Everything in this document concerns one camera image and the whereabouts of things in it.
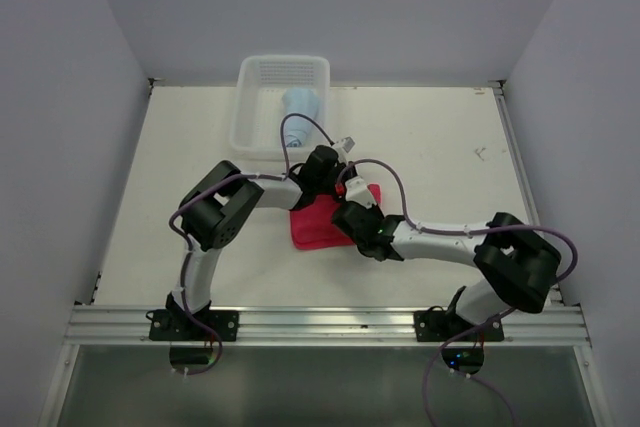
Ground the pink towel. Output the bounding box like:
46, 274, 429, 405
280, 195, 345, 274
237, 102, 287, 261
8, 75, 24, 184
290, 195, 355, 251

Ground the light blue towel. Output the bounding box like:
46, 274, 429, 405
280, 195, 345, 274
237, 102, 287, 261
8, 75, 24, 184
282, 88, 320, 148

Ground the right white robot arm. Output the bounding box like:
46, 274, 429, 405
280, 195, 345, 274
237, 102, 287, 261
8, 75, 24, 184
331, 201, 561, 340

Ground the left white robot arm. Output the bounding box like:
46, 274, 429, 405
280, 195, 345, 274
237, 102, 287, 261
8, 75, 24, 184
166, 137, 352, 340

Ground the white plastic basket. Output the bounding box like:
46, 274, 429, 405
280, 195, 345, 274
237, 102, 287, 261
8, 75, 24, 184
229, 55, 334, 161

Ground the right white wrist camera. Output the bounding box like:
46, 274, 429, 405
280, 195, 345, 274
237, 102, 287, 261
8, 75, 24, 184
336, 176, 378, 209

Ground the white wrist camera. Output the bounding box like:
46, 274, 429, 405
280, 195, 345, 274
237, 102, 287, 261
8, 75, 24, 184
336, 176, 378, 209
332, 136, 355, 155

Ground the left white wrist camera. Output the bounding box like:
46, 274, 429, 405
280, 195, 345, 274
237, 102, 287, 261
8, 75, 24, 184
332, 136, 355, 155

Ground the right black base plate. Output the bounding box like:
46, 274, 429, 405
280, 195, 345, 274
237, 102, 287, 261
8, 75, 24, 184
413, 306, 505, 342

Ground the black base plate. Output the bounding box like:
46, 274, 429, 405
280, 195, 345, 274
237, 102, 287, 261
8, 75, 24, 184
413, 306, 505, 342
145, 309, 239, 342

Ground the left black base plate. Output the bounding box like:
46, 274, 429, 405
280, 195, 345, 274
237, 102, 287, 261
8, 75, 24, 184
145, 309, 239, 342

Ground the aluminium mounting rail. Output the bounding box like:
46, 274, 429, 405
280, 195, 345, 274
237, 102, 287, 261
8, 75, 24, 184
63, 305, 590, 347

